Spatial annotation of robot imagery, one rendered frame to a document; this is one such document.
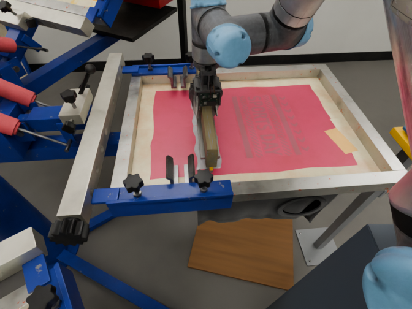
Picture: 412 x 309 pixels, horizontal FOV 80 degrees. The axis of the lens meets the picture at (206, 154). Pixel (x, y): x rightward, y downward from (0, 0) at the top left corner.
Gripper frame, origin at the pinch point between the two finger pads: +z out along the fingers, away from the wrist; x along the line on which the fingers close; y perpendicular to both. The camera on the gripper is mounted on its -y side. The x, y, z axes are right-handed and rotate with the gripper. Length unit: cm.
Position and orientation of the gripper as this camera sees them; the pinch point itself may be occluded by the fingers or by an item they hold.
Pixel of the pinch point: (205, 113)
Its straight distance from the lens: 80.2
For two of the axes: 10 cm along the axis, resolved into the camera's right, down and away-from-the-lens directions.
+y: 0.9, 7.8, -6.2
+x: 10.0, -0.6, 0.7
